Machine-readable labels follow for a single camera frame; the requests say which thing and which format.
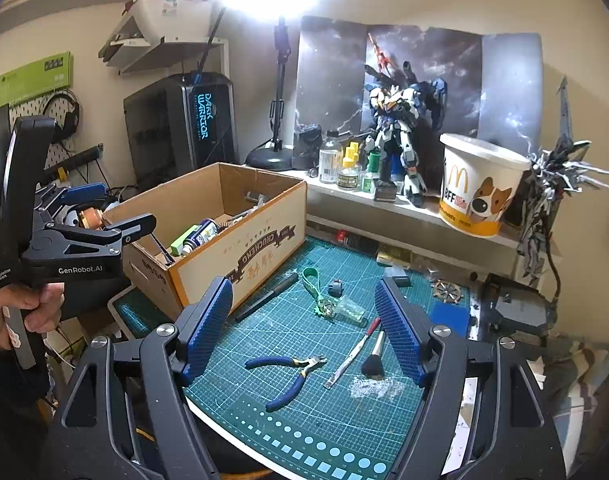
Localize olive sponge pack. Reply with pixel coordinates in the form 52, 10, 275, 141
377, 247, 410, 268

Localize long white wall shelf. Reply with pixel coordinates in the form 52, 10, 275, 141
0, 0, 195, 41

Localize orange gold device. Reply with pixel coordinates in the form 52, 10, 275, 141
77, 207, 108, 231

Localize person's left forearm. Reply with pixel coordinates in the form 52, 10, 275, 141
0, 347, 52, 480

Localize green cutting mat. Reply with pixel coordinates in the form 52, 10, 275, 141
109, 232, 473, 468

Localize brown cardboard box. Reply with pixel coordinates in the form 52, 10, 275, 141
104, 161, 308, 321

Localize blue-handled pliers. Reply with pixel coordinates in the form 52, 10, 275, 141
244, 353, 328, 413

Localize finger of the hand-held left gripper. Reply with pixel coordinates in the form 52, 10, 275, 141
33, 213, 158, 262
34, 182, 108, 212

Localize white pegboard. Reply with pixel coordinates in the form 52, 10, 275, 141
0, 75, 85, 181

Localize black red can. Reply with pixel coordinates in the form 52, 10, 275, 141
335, 230, 380, 251

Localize metal ship wheel ornament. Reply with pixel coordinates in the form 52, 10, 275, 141
431, 280, 465, 305

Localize black dust brush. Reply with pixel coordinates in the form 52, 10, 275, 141
361, 330, 387, 378

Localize black desk lamp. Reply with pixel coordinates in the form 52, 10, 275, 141
212, 0, 335, 171

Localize black computer tower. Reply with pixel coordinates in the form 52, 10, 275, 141
123, 72, 238, 193

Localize black display stand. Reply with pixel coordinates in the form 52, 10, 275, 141
477, 272, 560, 336

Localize white blue spray can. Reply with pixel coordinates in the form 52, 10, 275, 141
182, 217, 220, 258

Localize black block figure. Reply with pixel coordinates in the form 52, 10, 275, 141
293, 124, 325, 171

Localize white plastic model parts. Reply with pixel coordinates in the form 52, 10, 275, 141
229, 190, 270, 226

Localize white yellow paper bucket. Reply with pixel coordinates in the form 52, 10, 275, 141
439, 132, 533, 238

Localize white printer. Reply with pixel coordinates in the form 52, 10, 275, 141
124, 0, 212, 43

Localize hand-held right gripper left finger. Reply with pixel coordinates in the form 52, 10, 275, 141
39, 276, 235, 480

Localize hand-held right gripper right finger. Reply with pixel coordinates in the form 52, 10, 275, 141
375, 276, 568, 480

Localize white board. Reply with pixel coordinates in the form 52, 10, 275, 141
462, 375, 488, 461

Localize grey winged robot model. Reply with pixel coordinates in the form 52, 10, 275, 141
517, 75, 609, 281

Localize black headphones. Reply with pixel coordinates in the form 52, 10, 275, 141
42, 91, 82, 136

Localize green flat box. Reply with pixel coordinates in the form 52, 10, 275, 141
0, 54, 75, 106

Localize white blue robot model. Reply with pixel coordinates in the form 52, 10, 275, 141
362, 35, 448, 208

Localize black power strip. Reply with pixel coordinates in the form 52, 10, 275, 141
37, 146, 102, 181

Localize blue notebook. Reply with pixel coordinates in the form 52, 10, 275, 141
435, 305, 473, 341

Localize green strap keychain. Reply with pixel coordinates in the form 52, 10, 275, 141
301, 267, 340, 318

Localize dark stormy backdrop poster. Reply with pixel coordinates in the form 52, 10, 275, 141
295, 15, 543, 171

